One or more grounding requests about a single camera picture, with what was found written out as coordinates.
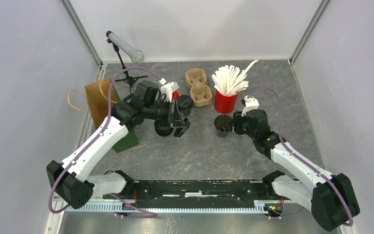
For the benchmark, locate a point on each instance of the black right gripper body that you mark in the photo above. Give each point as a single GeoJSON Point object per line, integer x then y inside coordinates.
{"type": "Point", "coordinates": [240, 124]}

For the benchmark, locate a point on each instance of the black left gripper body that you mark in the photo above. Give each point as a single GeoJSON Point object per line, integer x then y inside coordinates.
{"type": "Point", "coordinates": [171, 109]}

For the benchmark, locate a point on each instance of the dark translucent cup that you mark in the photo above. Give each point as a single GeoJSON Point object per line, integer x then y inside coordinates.
{"type": "Point", "coordinates": [184, 105]}
{"type": "Point", "coordinates": [222, 125]}

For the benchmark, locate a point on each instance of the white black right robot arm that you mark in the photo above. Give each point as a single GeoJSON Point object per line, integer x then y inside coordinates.
{"type": "Point", "coordinates": [330, 198]}

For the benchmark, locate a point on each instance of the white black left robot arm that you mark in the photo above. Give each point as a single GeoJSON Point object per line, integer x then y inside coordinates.
{"type": "Point", "coordinates": [71, 178]}

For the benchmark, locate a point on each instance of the red cylindrical straw holder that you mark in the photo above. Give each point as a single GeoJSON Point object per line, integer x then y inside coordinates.
{"type": "Point", "coordinates": [224, 104]}

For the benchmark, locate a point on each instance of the brown cardboard cup carrier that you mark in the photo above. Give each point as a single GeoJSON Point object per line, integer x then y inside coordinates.
{"type": "Point", "coordinates": [200, 92]}

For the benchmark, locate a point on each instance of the green bag holder block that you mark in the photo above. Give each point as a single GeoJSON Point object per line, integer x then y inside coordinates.
{"type": "Point", "coordinates": [125, 142]}

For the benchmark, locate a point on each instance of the grey microphone on stand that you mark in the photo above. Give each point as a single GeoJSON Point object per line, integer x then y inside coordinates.
{"type": "Point", "coordinates": [135, 55]}

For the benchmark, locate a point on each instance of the brown paper bag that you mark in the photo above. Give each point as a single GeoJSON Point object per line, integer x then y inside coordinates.
{"type": "Point", "coordinates": [92, 91]}

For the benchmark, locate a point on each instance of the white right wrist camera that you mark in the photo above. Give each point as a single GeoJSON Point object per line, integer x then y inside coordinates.
{"type": "Point", "coordinates": [249, 103]}

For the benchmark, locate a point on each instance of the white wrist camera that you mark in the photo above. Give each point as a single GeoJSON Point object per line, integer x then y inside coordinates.
{"type": "Point", "coordinates": [249, 103]}
{"type": "Point", "coordinates": [168, 88]}

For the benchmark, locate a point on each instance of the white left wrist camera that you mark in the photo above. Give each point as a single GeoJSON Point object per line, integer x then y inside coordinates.
{"type": "Point", "coordinates": [168, 88]}

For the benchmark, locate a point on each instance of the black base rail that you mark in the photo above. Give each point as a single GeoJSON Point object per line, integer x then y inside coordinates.
{"type": "Point", "coordinates": [190, 194]}

